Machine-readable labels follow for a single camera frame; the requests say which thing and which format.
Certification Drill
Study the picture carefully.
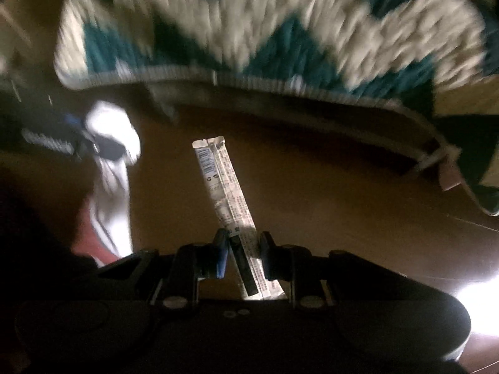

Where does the teal white zigzag quilt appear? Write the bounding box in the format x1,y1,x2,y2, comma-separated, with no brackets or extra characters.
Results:
54,0,499,216

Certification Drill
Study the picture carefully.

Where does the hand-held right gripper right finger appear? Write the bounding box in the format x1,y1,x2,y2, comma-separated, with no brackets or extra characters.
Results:
258,231,408,310

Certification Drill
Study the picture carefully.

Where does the long white stick packet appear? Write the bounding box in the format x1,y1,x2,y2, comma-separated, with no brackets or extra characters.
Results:
192,136,282,300

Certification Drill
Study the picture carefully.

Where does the white printed bag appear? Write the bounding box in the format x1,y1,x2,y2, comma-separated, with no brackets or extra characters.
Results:
84,100,142,258

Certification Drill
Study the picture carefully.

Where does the red plastic bag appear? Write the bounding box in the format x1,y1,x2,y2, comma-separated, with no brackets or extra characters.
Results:
72,199,121,267

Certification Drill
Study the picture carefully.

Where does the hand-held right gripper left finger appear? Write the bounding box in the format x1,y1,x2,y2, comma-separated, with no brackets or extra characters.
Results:
95,228,230,310

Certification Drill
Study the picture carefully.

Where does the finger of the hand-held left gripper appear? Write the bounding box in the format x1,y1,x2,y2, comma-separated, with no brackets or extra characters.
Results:
64,113,126,161

